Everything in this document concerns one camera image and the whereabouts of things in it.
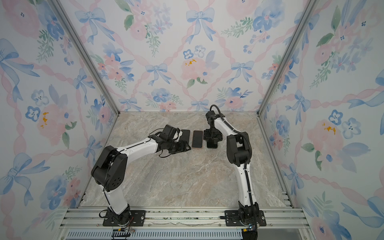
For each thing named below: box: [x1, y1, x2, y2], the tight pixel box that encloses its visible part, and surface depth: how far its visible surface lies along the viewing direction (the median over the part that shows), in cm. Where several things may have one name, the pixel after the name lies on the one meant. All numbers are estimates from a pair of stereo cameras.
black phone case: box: [207, 141, 218, 149], surface depth 103 cm
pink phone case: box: [192, 130, 203, 149], surface depth 105 cm
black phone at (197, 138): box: [192, 130, 203, 148], surface depth 105 cm
